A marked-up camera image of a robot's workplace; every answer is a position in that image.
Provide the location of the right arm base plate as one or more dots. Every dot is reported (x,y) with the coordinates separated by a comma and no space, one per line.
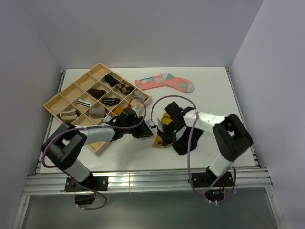
(204,180)

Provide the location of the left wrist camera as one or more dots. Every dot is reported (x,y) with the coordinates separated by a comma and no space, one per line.
(136,108)

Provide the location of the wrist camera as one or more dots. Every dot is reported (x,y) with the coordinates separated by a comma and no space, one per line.
(155,123)
(136,108)

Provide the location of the rolled grey sock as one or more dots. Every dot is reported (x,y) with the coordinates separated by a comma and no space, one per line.
(139,96)

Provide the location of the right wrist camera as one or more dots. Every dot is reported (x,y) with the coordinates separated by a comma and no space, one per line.
(155,123)

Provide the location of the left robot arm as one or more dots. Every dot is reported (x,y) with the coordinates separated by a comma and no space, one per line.
(65,145)

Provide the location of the rolled argyle brown sock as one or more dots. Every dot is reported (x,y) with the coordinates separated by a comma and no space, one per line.
(124,88)

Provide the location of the wooden compartment tray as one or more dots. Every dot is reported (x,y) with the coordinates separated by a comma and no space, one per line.
(66,99)

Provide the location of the rolled beige sock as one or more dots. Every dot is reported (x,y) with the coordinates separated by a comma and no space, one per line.
(97,112)

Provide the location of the rolled white striped sock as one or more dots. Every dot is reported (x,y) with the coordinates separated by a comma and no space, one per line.
(109,118)

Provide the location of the aluminium frame rail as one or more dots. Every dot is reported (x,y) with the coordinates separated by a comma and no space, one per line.
(151,181)

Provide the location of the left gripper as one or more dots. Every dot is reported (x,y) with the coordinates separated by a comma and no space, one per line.
(144,131)

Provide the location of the rolled dark navy sock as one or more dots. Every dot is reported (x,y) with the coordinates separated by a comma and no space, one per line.
(111,80)

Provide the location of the rolled black striped sock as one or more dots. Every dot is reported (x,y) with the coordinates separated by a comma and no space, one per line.
(110,101)

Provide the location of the rolled dark brown sock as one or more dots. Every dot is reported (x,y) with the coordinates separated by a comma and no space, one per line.
(96,93)

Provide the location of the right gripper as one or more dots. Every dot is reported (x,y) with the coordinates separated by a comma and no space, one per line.
(167,138)

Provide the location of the mustard yellow sock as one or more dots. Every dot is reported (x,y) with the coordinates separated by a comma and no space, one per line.
(158,141)

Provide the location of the pink patterned sock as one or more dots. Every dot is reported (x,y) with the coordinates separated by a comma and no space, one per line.
(165,80)

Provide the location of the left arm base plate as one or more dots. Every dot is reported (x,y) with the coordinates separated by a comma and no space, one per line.
(97,183)

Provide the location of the rolled mustard sock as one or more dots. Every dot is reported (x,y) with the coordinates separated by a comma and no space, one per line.
(118,110)

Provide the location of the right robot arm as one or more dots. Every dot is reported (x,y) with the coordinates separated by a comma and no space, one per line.
(230,134)

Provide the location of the rolled white black sock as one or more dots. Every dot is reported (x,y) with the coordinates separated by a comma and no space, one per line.
(84,103)

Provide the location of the rolled brown white sock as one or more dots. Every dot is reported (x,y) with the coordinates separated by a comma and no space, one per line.
(70,115)

